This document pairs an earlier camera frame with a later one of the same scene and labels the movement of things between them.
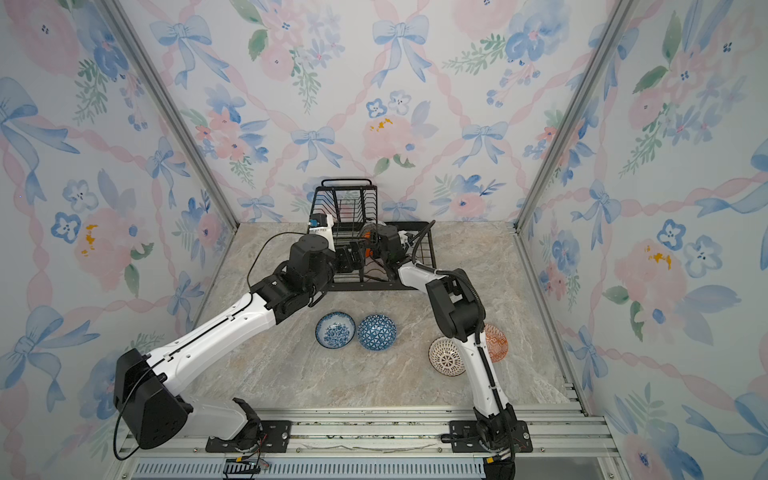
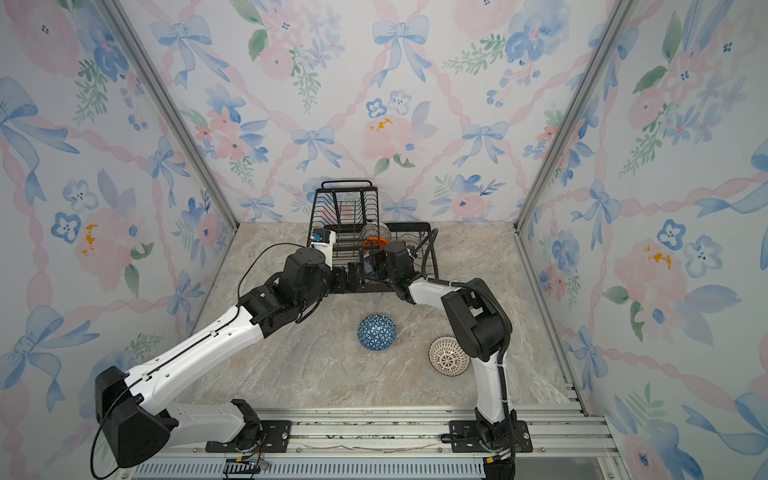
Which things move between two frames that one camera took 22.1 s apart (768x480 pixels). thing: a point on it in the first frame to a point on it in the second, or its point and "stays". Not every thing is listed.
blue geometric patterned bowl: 377,332 stays
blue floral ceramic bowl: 335,330 to 369,268
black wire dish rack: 369,254 stays
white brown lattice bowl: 446,357 stays
